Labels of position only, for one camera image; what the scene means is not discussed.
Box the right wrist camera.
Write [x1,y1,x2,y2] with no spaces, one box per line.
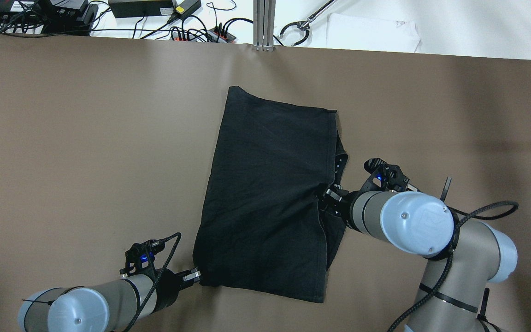
[360,158,419,193]

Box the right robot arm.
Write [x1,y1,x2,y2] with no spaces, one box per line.
[319,188,518,332]

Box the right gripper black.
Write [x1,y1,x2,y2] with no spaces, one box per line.
[323,186,356,228]

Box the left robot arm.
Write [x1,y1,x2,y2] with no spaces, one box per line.
[17,268,201,332]

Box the grey orange usb hub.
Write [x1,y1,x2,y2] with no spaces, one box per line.
[208,26,237,43]
[169,28,204,42]

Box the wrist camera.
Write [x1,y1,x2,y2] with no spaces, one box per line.
[360,158,419,193]
[119,239,166,281]

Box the black t-shirt with logo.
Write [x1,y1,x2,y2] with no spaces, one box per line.
[193,86,348,303]

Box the aluminium frame post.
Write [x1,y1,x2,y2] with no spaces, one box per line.
[253,0,276,51]

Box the black power adapter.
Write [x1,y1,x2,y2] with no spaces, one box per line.
[107,0,176,18]

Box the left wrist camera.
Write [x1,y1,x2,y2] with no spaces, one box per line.
[119,239,166,281]

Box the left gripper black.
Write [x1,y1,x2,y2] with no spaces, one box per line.
[157,268,201,307]

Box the white paper sheet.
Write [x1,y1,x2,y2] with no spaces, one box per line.
[326,13,421,53]

